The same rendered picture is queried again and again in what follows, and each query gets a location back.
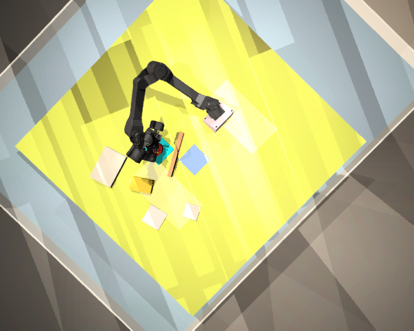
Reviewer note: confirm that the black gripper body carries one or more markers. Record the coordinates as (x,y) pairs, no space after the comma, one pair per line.
(157,126)

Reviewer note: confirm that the orange flat bar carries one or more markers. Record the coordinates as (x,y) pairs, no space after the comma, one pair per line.
(175,154)

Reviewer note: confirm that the yellow rectangular block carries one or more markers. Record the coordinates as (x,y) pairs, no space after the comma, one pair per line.
(141,184)

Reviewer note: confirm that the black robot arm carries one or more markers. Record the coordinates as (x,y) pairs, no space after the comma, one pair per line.
(134,127)

